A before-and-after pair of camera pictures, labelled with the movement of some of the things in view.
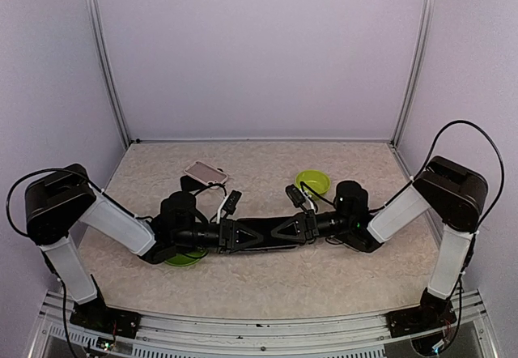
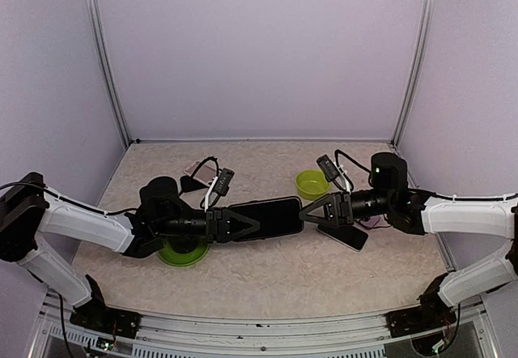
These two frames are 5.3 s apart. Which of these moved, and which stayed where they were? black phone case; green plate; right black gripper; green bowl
Moved: right black gripper; black phone case
Stayed: green plate; green bowl
